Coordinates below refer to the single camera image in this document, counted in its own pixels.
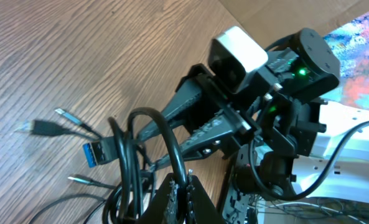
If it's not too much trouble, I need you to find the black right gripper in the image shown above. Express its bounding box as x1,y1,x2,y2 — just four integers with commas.
134,63,299,170

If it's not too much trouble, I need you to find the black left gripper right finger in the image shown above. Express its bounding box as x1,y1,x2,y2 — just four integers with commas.
185,169,225,224

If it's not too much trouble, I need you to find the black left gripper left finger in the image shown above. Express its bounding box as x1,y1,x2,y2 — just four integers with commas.
137,173,179,224

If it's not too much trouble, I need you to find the black usb cable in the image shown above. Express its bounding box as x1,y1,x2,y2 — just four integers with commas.
14,107,190,224

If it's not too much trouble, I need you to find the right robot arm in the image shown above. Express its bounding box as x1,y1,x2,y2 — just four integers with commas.
161,26,369,203

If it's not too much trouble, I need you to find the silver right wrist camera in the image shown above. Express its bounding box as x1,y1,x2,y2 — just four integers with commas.
208,26,268,93

